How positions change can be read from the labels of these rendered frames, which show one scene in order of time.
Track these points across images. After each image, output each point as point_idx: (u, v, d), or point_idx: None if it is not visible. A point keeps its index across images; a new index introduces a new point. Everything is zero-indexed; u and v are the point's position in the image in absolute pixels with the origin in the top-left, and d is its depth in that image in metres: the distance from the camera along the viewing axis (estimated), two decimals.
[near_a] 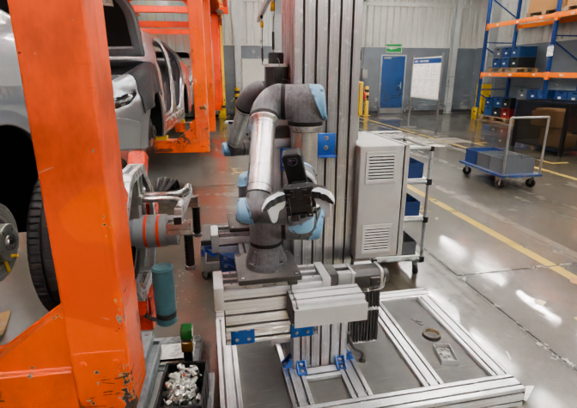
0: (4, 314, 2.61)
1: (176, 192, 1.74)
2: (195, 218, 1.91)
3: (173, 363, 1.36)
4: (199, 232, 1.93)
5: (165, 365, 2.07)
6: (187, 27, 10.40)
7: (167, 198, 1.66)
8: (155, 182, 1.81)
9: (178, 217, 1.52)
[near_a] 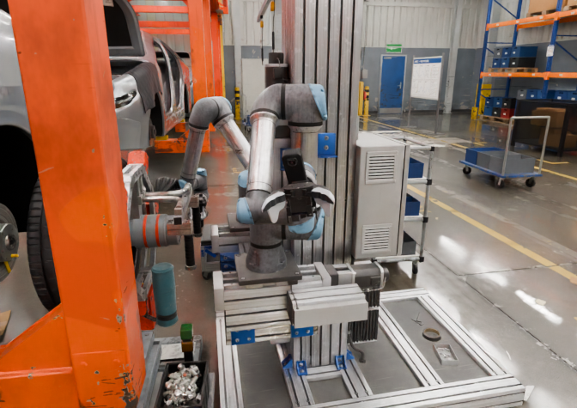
0: (4, 314, 2.61)
1: (176, 192, 1.74)
2: (195, 218, 1.91)
3: (173, 363, 1.36)
4: (199, 232, 1.93)
5: (165, 365, 2.07)
6: (187, 27, 10.40)
7: (167, 198, 1.66)
8: (155, 182, 1.81)
9: (178, 217, 1.52)
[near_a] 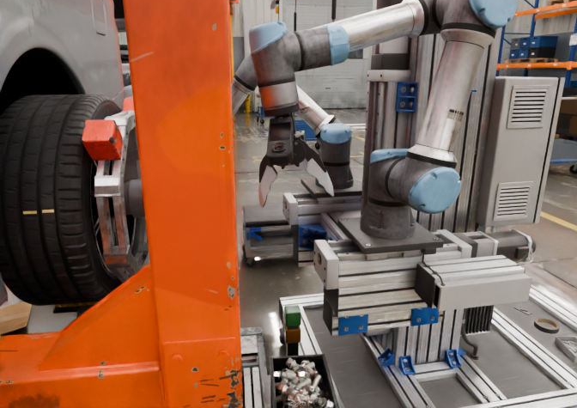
0: (26, 304, 2.25)
1: None
2: None
3: (280, 358, 1.01)
4: None
5: None
6: None
7: None
8: None
9: None
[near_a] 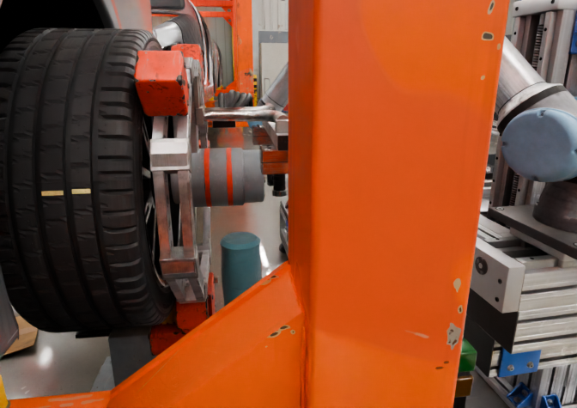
0: None
1: (259, 110, 0.98)
2: None
3: None
4: (283, 188, 1.17)
5: None
6: (206, 6, 9.67)
7: (251, 113, 0.90)
8: (218, 97, 1.05)
9: (287, 136, 0.76)
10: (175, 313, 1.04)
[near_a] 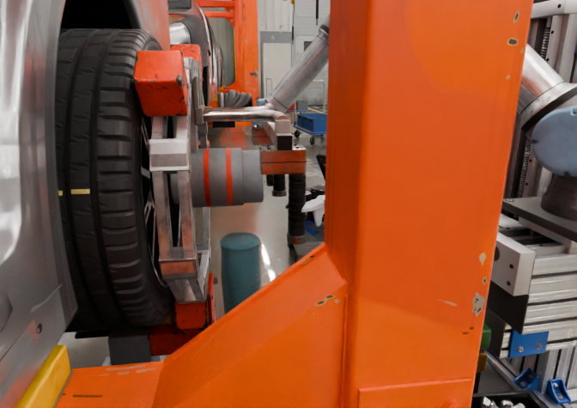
0: None
1: (258, 110, 0.98)
2: None
3: None
4: (283, 188, 1.17)
5: None
6: (209, 6, 9.72)
7: (250, 113, 0.90)
8: (218, 97, 1.05)
9: (286, 136, 0.76)
10: (175, 313, 1.04)
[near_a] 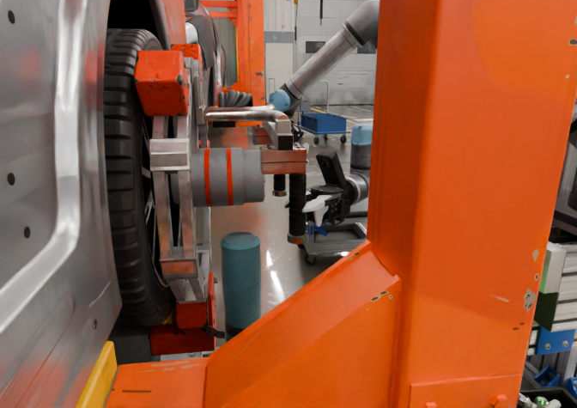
0: None
1: (259, 110, 0.98)
2: None
3: None
4: (283, 188, 1.17)
5: None
6: (211, 6, 9.73)
7: (251, 113, 0.90)
8: (218, 97, 1.05)
9: (287, 136, 0.76)
10: (175, 313, 1.04)
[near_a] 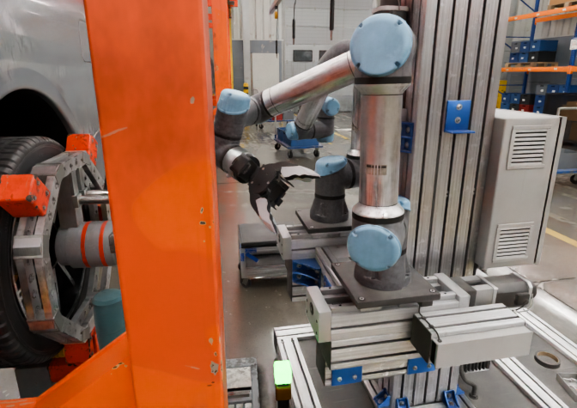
0: None
1: None
2: None
3: None
4: None
5: None
6: None
7: None
8: (105, 176, 1.32)
9: None
10: None
